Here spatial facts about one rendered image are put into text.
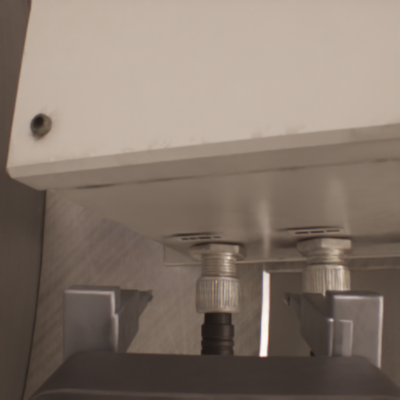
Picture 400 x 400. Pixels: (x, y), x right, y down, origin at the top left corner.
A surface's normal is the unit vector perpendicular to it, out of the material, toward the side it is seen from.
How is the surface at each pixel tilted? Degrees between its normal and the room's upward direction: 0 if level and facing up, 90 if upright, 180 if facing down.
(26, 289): 44
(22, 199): 38
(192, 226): 132
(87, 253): 90
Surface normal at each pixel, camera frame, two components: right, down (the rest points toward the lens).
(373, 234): -0.02, 0.96
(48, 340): -0.34, -0.26
